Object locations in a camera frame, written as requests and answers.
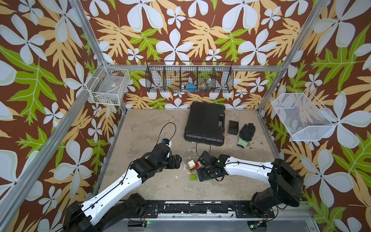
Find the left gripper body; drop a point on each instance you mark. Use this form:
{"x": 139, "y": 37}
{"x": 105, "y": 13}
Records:
{"x": 160, "y": 166}

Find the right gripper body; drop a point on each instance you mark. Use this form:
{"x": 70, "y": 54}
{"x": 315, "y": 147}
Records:
{"x": 209, "y": 170}

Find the light green lego brick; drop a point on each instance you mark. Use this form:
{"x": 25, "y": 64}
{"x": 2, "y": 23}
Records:
{"x": 193, "y": 177}

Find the white lego brick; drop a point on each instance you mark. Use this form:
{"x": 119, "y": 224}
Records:
{"x": 191, "y": 164}

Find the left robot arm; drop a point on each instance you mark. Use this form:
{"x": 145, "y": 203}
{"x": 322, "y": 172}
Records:
{"x": 104, "y": 209}

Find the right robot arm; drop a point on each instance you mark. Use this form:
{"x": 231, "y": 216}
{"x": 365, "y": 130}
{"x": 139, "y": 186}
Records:
{"x": 285, "y": 184}

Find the small black box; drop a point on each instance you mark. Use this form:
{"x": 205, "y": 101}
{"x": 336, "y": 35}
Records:
{"x": 233, "y": 127}

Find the black plastic tool case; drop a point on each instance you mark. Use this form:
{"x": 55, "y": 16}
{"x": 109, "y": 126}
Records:
{"x": 206, "y": 123}

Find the black work glove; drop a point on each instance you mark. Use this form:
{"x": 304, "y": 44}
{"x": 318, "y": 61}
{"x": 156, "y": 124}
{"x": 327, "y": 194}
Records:
{"x": 246, "y": 134}

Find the blue object in basket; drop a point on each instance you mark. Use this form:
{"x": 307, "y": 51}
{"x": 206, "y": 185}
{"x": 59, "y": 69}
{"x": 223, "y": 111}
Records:
{"x": 191, "y": 88}

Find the white mesh basket right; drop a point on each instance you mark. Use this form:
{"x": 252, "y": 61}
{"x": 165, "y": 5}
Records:
{"x": 304, "y": 116}

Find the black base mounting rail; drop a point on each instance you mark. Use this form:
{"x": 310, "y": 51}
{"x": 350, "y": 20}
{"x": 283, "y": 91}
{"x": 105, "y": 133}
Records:
{"x": 240, "y": 209}

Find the black wire basket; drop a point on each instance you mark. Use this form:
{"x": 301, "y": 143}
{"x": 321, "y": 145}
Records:
{"x": 174, "y": 76}

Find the white wire basket left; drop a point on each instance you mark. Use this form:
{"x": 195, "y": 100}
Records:
{"x": 108, "y": 85}

